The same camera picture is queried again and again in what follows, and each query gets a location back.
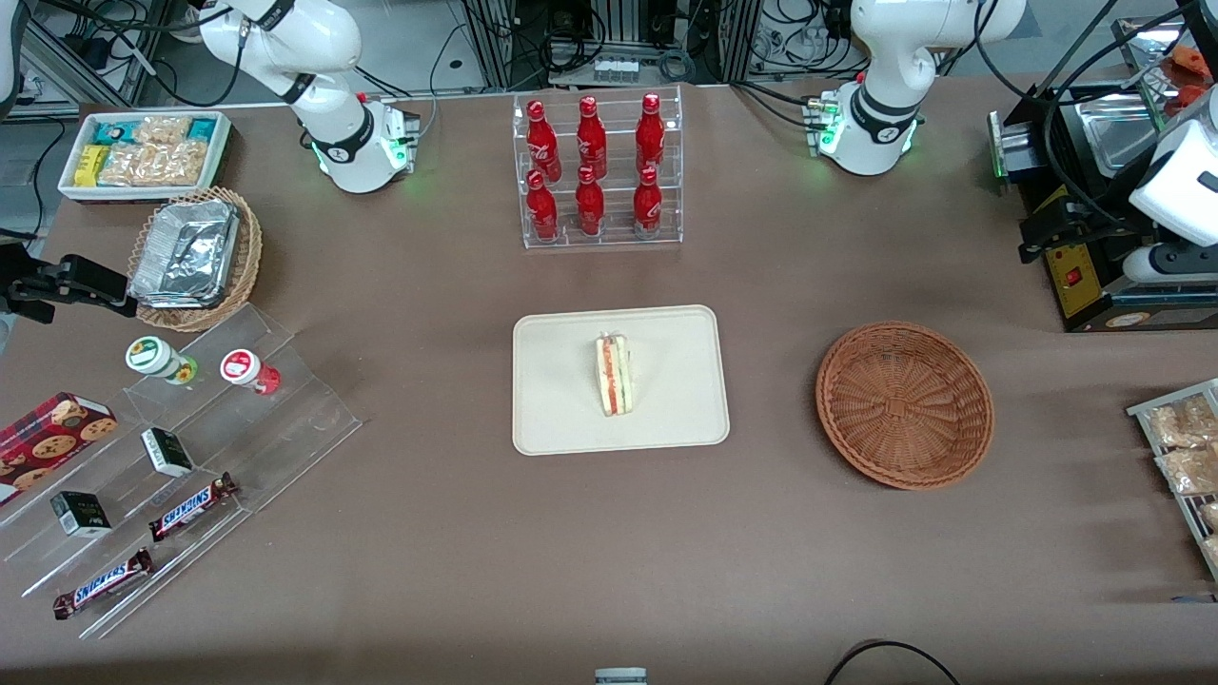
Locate clear acrylic stepped stand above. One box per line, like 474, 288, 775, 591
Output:
0, 303, 363, 640

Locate red cola bottle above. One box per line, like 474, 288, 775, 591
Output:
575, 166, 605, 237
576, 95, 608, 180
526, 169, 560, 242
526, 99, 562, 184
633, 166, 663, 237
636, 92, 665, 174

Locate red lidded snack cup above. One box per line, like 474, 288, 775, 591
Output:
220, 349, 282, 396

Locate stacked aluminium foil trays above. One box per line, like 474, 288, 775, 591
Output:
129, 200, 241, 310

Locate grey module with green light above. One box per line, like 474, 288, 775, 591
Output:
988, 109, 1035, 184

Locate cream plastic tray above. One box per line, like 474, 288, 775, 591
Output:
512, 304, 731, 457

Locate green lidded snack cup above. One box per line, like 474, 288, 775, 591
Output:
126, 337, 199, 385

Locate brown Snickers bar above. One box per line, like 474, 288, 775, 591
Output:
148, 473, 239, 543
52, 548, 154, 620

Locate white rectangular snack bin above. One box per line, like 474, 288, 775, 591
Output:
57, 110, 232, 204

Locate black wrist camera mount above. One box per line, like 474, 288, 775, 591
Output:
0, 243, 60, 325

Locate black floor cable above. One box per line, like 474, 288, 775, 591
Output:
823, 639, 962, 685

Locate clear bag of crackers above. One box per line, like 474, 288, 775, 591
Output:
133, 116, 191, 146
152, 141, 208, 186
98, 143, 158, 186

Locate black food warmer case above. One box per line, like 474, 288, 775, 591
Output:
990, 19, 1218, 334

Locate grey wire rack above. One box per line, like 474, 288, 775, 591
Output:
1127, 379, 1218, 581

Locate red plaid cookie box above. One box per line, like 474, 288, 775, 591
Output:
0, 392, 119, 505

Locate round brown wicker basket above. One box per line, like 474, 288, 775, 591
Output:
815, 321, 995, 491

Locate clear acrylic bottle rack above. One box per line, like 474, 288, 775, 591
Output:
512, 84, 684, 250

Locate oval tan wicker basket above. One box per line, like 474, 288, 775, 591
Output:
127, 186, 264, 333

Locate small black box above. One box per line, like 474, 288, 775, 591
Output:
49, 491, 112, 538
141, 428, 195, 478

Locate triangular sandwich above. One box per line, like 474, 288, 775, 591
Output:
596, 330, 635, 418

